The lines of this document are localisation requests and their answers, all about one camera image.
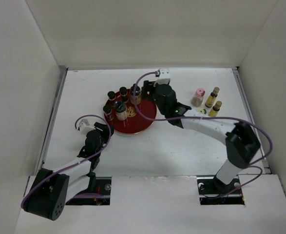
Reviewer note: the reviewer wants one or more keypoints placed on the back yellow sauce bottle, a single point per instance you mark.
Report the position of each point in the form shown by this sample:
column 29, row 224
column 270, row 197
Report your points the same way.
column 212, row 97

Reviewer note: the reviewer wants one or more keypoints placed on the yellow-cap spice jar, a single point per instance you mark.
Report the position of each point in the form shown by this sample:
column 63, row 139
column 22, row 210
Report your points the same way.
column 202, row 110

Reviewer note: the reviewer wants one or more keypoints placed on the metal table rail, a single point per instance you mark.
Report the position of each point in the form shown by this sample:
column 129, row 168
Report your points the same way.
column 261, row 153
column 43, row 152

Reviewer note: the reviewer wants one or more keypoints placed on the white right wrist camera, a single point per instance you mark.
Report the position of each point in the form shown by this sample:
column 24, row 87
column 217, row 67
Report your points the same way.
column 163, row 76

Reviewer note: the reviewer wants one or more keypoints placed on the yellow sauce bottle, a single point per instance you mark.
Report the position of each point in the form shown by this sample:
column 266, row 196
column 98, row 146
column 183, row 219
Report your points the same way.
column 215, row 109
column 212, row 97

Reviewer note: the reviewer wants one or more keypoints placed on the right metal table rail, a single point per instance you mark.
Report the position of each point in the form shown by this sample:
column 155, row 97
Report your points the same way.
column 261, row 153

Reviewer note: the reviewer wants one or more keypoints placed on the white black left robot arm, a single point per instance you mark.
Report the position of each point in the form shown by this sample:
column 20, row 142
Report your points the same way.
column 75, row 183

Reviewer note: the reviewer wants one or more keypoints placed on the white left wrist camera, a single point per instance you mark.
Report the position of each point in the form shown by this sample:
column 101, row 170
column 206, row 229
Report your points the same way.
column 84, row 127

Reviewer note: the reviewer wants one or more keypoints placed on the left metal table rail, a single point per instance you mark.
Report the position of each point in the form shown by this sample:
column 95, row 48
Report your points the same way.
column 43, row 152

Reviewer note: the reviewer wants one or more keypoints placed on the red round tray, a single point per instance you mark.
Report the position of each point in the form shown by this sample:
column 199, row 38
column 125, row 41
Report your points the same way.
column 139, row 117

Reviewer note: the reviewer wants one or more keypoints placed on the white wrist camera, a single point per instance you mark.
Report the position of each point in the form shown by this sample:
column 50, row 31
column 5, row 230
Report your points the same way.
column 84, row 127
column 163, row 76

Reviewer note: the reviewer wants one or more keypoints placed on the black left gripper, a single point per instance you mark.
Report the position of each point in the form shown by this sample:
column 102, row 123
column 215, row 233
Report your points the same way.
column 104, row 130

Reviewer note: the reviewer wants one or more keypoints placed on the small black-cap spice bottle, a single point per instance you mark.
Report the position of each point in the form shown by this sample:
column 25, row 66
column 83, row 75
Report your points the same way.
column 107, row 110
column 124, row 94
column 111, row 97

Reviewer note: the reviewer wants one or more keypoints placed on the pink-cap spice jar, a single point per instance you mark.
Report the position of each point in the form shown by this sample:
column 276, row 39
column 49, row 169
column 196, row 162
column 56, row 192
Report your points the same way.
column 197, row 99

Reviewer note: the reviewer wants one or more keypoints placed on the black-knob spice jar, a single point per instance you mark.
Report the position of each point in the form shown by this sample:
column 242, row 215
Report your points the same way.
column 135, row 94
column 120, row 110

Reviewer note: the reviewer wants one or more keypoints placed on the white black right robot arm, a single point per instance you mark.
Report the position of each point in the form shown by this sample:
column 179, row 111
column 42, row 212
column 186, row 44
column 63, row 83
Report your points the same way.
column 240, row 141

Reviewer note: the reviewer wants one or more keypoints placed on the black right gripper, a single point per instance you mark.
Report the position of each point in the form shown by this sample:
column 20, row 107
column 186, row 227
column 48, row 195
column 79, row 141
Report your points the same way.
column 148, row 87

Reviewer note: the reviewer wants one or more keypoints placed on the front yellow sauce bottle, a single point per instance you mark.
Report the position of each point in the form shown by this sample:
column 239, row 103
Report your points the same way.
column 215, row 109

